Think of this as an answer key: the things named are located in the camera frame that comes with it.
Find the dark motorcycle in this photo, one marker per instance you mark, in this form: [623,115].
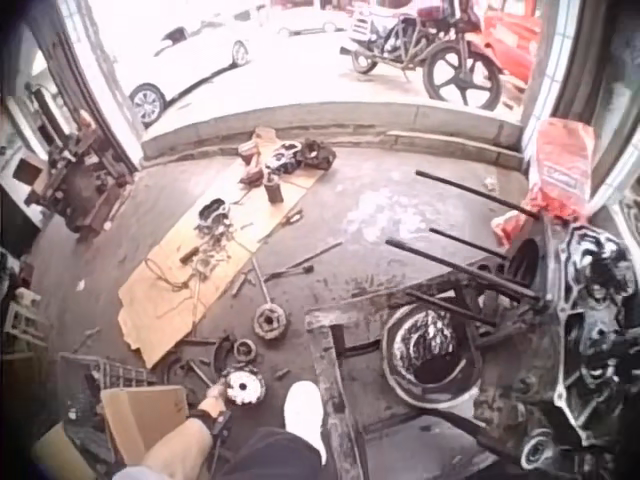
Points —
[440,55]

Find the silver cylinder head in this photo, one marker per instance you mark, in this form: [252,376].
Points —
[215,215]

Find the person's left fingers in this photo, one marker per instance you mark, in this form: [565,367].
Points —
[220,391]

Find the rusty clutch hub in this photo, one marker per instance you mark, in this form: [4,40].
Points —
[271,322]

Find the long black stud rod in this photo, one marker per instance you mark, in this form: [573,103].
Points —
[475,192]
[465,243]
[450,265]
[450,309]

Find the red plastic bag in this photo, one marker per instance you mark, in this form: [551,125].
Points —
[557,165]

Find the rusty engine part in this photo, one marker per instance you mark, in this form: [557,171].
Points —
[251,160]

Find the person's legs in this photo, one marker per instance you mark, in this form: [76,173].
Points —
[300,425]

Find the black plastic crate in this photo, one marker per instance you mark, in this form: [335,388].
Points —
[92,375]

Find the metal cylinder sleeve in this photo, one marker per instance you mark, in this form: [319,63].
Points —
[273,192]

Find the small rusty gear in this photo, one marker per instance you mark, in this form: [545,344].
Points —
[245,350]

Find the black wrist band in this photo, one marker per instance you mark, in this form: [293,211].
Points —
[212,422]

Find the dark engine part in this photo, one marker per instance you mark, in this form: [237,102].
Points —
[318,155]

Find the rusty workshop machine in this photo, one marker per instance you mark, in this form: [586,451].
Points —
[77,175]

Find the silver engine case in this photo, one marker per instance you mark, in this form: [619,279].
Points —
[282,160]

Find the grimy metal work stand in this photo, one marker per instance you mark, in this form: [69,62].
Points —
[325,350]

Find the red vehicle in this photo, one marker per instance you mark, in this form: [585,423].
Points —
[515,40]

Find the pale cardboard piece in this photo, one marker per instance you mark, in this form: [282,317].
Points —
[62,455]

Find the curved dark metal part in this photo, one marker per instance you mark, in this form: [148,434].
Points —
[218,356]

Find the person's left hand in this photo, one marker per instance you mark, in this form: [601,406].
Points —
[214,400]

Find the distant white car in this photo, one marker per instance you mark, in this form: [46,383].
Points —
[310,22]

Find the black round oil pan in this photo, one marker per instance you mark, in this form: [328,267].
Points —
[430,380]

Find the grimy engine crankcase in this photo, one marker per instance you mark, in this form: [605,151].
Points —
[590,310]

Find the silver clutch basket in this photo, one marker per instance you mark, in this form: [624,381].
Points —
[242,389]

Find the flat cardboard sheet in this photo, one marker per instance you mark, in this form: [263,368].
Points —
[165,300]

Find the long metal wrench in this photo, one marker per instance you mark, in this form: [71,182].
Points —
[300,265]

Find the pliers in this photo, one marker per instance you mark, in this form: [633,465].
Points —
[291,219]

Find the brown cardboard box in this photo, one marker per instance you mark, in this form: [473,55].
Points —
[145,415]

